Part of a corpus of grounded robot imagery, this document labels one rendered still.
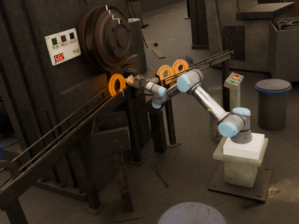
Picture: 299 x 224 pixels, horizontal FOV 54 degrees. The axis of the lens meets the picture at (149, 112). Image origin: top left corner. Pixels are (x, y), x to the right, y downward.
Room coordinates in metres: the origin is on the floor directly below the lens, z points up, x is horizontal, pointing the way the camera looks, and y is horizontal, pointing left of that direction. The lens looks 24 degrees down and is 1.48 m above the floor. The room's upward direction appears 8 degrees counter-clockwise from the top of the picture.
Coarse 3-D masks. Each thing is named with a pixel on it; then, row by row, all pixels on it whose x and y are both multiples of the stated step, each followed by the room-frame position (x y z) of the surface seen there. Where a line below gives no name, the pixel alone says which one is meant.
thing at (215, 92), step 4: (212, 88) 2.43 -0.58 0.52; (216, 88) 2.41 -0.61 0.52; (220, 88) 2.40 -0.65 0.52; (212, 92) 2.39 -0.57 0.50; (216, 92) 2.37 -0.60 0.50; (220, 92) 2.38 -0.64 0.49; (212, 96) 2.39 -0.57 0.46; (216, 96) 2.37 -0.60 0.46; (220, 96) 2.38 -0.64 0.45; (216, 100) 2.37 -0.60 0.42; (220, 100) 2.38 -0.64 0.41; (220, 104) 2.38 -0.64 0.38; (212, 116) 2.40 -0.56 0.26; (212, 120) 2.40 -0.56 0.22; (212, 124) 2.40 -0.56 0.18; (216, 124) 2.38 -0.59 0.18; (212, 128) 2.40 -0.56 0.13; (216, 128) 2.38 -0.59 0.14; (212, 132) 2.41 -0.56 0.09; (216, 132) 2.38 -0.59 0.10; (212, 136) 2.41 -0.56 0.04; (216, 136) 2.38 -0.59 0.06; (220, 136) 2.37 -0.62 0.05; (216, 140) 2.38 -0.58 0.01; (220, 140) 2.37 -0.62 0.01
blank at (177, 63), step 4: (176, 60) 2.52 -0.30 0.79; (180, 60) 2.50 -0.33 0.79; (184, 60) 2.52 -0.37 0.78; (176, 64) 2.49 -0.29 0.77; (180, 64) 2.50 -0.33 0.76; (184, 64) 2.52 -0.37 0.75; (188, 64) 2.53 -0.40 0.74; (176, 68) 2.48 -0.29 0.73; (184, 68) 2.52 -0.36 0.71; (188, 68) 2.53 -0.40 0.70; (176, 72) 2.48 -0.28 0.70; (184, 72) 2.51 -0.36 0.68
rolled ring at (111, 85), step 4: (112, 76) 2.17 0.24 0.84; (116, 76) 2.18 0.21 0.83; (120, 76) 2.22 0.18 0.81; (112, 80) 2.14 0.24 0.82; (120, 80) 2.25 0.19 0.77; (124, 80) 2.25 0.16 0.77; (112, 84) 2.12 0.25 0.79; (124, 84) 2.25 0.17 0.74; (112, 88) 2.11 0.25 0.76; (120, 88) 2.24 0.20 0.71; (112, 92) 2.12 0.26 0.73; (116, 92) 2.15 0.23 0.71
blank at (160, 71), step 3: (162, 66) 2.45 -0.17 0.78; (165, 66) 2.44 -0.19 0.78; (168, 66) 2.45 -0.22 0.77; (159, 69) 2.44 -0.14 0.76; (162, 69) 2.43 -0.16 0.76; (165, 69) 2.44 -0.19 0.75; (168, 69) 2.45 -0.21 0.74; (171, 69) 2.46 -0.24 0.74; (159, 72) 2.42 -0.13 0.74; (162, 72) 2.43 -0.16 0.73; (168, 72) 2.48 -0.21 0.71; (171, 72) 2.46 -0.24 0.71; (159, 75) 2.42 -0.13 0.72; (162, 75) 2.43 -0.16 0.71; (168, 75) 2.47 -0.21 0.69; (171, 75) 2.46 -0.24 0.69; (162, 78) 2.43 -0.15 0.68; (162, 81) 2.43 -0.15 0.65; (168, 81) 2.45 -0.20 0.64
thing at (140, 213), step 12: (96, 120) 1.74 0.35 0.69; (108, 120) 1.75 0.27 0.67; (120, 120) 1.75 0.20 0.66; (96, 132) 1.64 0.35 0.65; (108, 132) 1.49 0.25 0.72; (120, 132) 1.49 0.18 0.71; (96, 144) 1.48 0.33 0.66; (108, 144) 1.49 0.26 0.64; (120, 144) 1.49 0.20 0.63; (120, 156) 1.61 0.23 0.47; (120, 168) 1.61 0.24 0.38; (120, 180) 1.61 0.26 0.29; (120, 204) 1.70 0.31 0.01; (132, 204) 1.65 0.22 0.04; (120, 216) 1.58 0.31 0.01; (132, 216) 1.56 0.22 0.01
